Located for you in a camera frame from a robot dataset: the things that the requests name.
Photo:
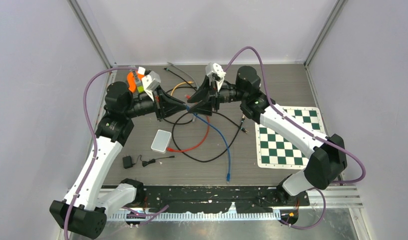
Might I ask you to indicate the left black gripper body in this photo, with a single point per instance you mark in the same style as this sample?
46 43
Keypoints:
146 106

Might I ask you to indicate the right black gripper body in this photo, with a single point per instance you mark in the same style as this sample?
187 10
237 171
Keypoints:
226 94

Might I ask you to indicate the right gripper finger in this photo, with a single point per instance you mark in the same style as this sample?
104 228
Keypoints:
203 92
202 108

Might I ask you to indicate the white network switch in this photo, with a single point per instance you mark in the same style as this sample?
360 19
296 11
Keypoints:
161 141

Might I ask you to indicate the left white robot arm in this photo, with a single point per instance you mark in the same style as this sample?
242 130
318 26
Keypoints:
82 211

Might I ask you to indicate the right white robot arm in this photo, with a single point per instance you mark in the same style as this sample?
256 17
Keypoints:
325 153

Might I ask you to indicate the lime green lego brick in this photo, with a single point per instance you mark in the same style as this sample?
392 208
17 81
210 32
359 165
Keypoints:
140 89

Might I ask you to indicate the orange S-shaped block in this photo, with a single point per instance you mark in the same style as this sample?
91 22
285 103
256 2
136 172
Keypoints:
134 79

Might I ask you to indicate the black power adapter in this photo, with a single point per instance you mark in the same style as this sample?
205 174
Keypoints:
128 162

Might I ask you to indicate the green white chessboard mat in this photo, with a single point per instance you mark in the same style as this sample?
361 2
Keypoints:
285 137

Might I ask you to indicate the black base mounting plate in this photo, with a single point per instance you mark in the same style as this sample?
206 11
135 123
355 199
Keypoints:
215 199

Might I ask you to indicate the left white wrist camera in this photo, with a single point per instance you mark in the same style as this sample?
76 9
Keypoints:
150 81

